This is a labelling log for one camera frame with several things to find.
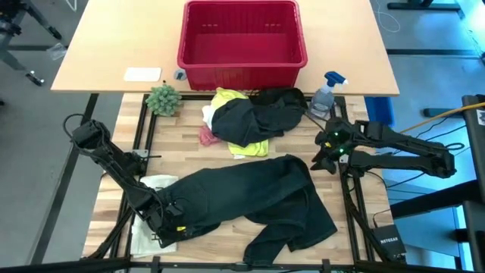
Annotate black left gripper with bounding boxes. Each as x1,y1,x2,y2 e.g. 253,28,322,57
145,196,186,247

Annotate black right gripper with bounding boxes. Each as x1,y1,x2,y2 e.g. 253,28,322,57
310,119,359,175

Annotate dark denim jeans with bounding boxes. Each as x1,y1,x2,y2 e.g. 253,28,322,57
157,154,338,266

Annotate red plastic laundry basket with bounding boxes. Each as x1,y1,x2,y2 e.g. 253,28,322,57
177,0,308,92

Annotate white Houston tote bag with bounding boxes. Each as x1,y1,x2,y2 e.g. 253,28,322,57
130,174,180,259

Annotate blue spray bottle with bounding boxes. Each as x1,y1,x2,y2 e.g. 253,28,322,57
307,71,349,121

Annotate blue bin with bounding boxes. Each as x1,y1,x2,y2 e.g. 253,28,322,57
364,96,396,128

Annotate black garment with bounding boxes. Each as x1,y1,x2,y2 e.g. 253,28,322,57
211,87,308,148

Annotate pink cloth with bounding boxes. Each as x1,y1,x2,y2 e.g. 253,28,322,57
199,126,223,147

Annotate black Netgear router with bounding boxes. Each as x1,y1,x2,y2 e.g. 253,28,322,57
371,224,407,262

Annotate black table leg bar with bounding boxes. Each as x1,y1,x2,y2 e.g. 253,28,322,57
30,93,99,265

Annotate white garment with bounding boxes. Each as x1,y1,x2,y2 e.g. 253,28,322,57
202,105,217,130

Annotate yellow-green shirt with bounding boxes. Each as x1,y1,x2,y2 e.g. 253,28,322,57
210,87,270,159

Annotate green succulent plant in pot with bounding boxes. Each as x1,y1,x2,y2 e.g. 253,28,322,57
145,83,182,117

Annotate white paper card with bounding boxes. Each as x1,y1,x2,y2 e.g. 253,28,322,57
124,67,162,83

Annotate black equipment stand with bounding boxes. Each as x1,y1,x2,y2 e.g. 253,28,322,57
390,94,485,273

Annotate black desk foot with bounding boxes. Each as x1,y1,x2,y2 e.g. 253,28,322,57
386,1,462,11

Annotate clear plastic bag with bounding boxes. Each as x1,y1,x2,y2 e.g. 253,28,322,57
48,42,68,61

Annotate black wheeled stand base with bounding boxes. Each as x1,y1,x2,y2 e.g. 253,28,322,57
0,0,64,87

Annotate black aluminium table frame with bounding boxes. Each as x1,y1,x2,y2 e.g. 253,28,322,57
0,93,474,273

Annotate yellow cable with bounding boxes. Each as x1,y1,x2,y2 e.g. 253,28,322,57
399,101,485,134

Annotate white floor cable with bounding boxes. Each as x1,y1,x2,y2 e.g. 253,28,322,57
373,0,402,33

